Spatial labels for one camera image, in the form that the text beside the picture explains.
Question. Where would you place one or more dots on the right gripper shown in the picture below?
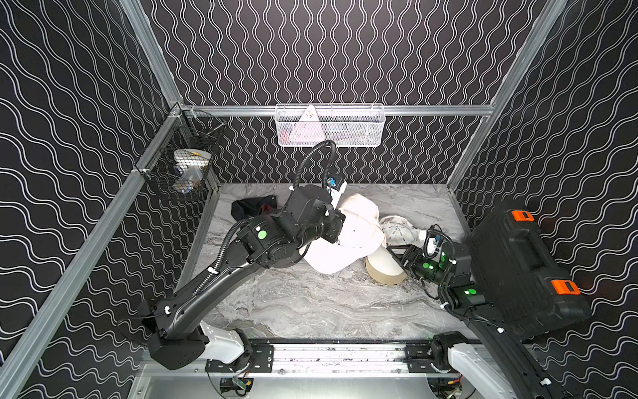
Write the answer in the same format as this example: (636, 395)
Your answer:
(411, 252)

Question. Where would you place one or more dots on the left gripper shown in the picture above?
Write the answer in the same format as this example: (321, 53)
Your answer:
(334, 225)

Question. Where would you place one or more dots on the cream baseball cap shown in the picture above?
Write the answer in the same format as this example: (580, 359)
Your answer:
(361, 235)

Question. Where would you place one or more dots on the navy baseball cap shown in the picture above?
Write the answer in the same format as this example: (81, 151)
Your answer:
(252, 207)

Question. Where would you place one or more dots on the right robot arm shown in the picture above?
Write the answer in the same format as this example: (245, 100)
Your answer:
(513, 372)

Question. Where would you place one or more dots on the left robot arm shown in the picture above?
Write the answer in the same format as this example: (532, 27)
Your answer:
(279, 240)

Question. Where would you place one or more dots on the white baseball cap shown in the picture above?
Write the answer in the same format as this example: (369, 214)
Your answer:
(397, 231)

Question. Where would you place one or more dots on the pink triangular card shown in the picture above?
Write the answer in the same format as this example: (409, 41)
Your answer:
(307, 131)

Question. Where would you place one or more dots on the black orange tool case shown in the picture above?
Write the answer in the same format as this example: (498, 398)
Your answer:
(532, 294)

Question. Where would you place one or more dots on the white wire basket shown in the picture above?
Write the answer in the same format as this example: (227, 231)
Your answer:
(348, 125)

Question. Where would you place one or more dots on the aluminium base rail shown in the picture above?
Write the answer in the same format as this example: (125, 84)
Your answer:
(338, 358)

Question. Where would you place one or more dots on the black wire basket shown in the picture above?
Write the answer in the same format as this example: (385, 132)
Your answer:
(193, 129)

